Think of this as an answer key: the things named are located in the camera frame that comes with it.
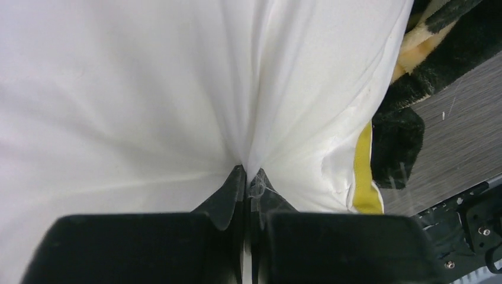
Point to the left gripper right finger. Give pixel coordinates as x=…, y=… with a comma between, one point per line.
x=263, y=199

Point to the black floral pillowcase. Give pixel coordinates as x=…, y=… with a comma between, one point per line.
x=443, y=41

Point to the white pillow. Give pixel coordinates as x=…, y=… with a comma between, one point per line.
x=146, y=106

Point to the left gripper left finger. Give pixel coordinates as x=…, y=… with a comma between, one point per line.
x=225, y=210

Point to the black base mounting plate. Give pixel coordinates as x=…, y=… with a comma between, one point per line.
x=465, y=232

